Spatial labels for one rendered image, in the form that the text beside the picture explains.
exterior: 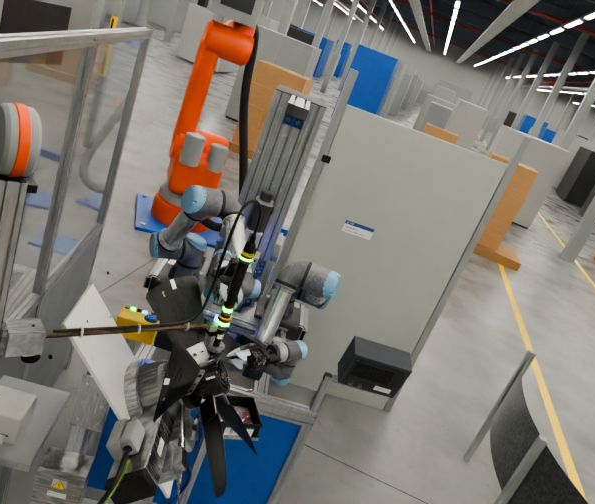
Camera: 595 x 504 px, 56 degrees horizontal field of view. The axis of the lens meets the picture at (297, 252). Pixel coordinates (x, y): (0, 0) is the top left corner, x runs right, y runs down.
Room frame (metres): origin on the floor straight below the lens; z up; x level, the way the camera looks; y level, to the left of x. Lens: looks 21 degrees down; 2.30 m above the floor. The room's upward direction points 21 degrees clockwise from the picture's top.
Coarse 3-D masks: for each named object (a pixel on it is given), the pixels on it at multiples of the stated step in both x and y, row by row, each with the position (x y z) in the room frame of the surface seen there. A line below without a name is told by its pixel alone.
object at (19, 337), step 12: (12, 324) 1.19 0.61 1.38; (24, 324) 1.21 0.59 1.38; (36, 324) 1.23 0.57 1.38; (0, 336) 1.16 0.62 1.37; (12, 336) 1.16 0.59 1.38; (24, 336) 1.18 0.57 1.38; (36, 336) 1.20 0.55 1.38; (0, 348) 1.15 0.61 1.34; (12, 348) 1.16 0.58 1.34; (24, 348) 1.18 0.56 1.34; (36, 348) 1.20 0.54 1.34
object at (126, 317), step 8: (120, 312) 1.92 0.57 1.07; (128, 312) 1.94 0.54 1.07; (136, 312) 1.96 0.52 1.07; (120, 320) 1.89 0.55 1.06; (128, 320) 1.89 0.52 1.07; (136, 320) 1.91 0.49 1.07; (144, 320) 1.93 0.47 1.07; (128, 336) 1.90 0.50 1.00; (136, 336) 1.90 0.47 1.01; (144, 336) 1.91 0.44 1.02; (152, 336) 1.91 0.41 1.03
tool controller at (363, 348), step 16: (352, 352) 2.05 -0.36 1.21; (368, 352) 2.06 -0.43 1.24; (384, 352) 2.10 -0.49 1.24; (400, 352) 2.14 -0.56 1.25; (352, 368) 2.04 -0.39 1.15; (368, 368) 2.04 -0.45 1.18; (384, 368) 2.05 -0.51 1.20; (400, 368) 2.05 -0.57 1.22; (352, 384) 2.04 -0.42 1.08; (368, 384) 2.07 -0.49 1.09; (384, 384) 2.07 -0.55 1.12; (400, 384) 2.08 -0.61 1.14
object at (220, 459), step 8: (216, 416) 1.43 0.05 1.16; (208, 424) 1.45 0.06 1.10; (216, 424) 1.42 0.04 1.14; (208, 432) 1.44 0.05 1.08; (216, 432) 1.40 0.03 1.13; (208, 440) 1.43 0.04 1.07; (216, 440) 1.39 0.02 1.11; (208, 448) 1.42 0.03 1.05; (216, 448) 1.38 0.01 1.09; (224, 448) 1.32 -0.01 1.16; (208, 456) 1.41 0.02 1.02; (216, 456) 1.37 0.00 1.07; (224, 456) 1.30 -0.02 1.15; (216, 464) 1.36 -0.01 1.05; (224, 464) 1.28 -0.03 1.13; (216, 472) 1.35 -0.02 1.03; (224, 472) 1.27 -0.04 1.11; (216, 480) 1.34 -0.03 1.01; (224, 480) 1.27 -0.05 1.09; (216, 488) 1.34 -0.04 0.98; (224, 488) 1.27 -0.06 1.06; (216, 496) 1.34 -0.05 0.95
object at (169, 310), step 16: (160, 288) 1.58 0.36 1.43; (176, 288) 1.62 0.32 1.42; (192, 288) 1.68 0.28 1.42; (160, 304) 1.55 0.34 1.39; (176, 304) 1.59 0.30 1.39; (192, 304) 1.64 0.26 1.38; (160, 320) 1.53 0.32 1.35; (176, 320) 1.57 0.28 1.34; (176, 336) 1.55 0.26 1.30; (192, 336) 1.58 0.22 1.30
